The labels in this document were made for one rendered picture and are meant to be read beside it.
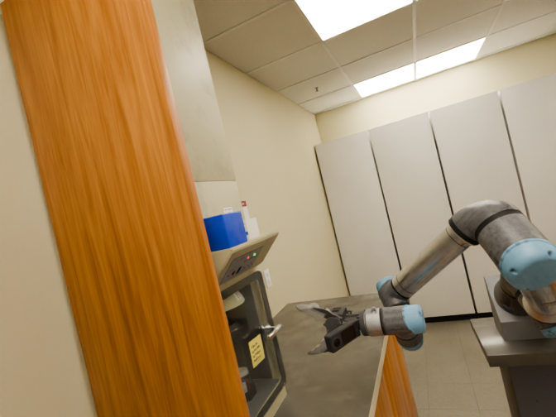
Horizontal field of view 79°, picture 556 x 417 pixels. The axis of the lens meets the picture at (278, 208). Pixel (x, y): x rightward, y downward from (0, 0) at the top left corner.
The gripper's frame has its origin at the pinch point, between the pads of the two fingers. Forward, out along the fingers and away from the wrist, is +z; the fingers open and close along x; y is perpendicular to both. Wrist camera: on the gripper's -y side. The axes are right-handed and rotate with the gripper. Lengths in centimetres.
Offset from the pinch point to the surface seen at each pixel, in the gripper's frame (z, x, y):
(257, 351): 13.7, -3.5, -4.1
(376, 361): -13.8, -27.0, 30.2
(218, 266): 8.6, 27.3, -20.6
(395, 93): -40, 129, 338
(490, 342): -53, -27, 41
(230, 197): 15.3, 44.9, 5.2
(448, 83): -95, 120, 338
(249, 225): 7.4, 34.8, -1.3
